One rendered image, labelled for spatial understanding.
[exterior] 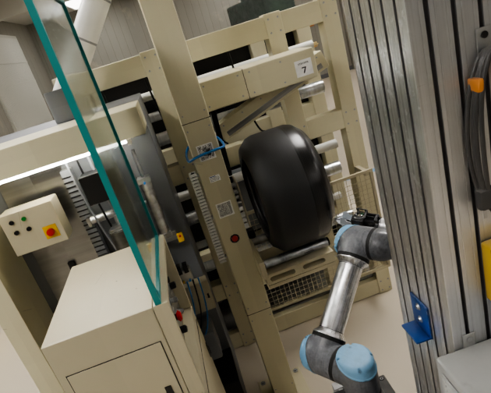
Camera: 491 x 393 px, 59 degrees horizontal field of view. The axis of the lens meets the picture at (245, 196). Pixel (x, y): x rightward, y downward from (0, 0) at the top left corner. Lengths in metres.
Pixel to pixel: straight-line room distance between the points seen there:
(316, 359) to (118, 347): 0.64
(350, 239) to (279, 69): 1.03
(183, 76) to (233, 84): 0.37
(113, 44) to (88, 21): 10.75
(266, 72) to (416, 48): 1.52
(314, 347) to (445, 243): 0.77
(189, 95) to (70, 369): 1.14
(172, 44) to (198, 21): 10.99
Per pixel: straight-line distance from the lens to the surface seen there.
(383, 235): 1.55
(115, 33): 12.95
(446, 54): 0.81
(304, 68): 2.30
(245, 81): 2.22
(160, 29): 1.91
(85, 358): 1.50
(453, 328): 1.02
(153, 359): 1.50
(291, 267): 2.14
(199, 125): 1.94
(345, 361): 1.47
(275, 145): 1.95
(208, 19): 12.92
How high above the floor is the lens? 1.95
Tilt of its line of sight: 20 degrees down
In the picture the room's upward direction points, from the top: 17 degrees counter-clockwise
